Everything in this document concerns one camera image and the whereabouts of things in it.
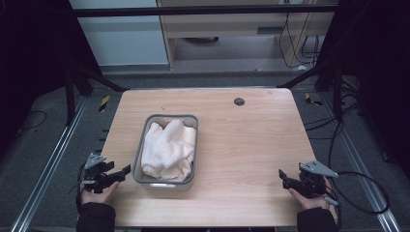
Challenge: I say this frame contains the wooden cabinet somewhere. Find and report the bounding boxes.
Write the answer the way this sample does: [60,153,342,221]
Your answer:
[156,0,339,71]

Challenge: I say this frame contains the bundle of black cables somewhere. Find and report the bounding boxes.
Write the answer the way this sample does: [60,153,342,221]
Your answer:
[278,12,321,70]

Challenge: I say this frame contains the aluminium rail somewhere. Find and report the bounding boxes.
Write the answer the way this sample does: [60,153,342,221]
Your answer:
[9,96,89,232]
[320,92,402,232]

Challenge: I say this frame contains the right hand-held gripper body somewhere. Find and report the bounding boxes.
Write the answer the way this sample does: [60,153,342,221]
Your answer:
[281,159,340,207]

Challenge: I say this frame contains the white towel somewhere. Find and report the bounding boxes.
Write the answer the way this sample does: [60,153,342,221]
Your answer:
[140,119,197,182]

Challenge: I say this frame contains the yellow black tape strip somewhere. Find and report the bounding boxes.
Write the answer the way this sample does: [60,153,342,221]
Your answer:
[304,92,323,107]
[98,95,111,113]

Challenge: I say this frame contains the person's left hand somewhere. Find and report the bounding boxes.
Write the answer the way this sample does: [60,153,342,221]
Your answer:
[79,181,120,206]

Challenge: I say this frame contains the black metal frame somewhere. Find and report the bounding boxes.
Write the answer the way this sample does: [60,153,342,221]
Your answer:
[63,4,344,128]

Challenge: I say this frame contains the black floor cables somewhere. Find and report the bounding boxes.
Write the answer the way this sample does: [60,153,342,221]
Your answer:
[304,76,368,141]

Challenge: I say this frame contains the black floor cable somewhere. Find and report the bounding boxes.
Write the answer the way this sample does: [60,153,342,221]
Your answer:
[14,109,48,139]

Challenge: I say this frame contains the white cabinet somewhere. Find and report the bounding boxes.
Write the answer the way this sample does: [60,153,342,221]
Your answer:
[69,0,169,68]

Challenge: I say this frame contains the person's right hand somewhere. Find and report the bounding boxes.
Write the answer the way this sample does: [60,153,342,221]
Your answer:
[287,176,335,211]

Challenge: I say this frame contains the grey plastic basket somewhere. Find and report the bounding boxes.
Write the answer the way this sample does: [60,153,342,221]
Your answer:
[132,113,199,192]

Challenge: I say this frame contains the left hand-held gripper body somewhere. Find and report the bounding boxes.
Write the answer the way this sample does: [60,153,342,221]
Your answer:
[78,153,127,194]

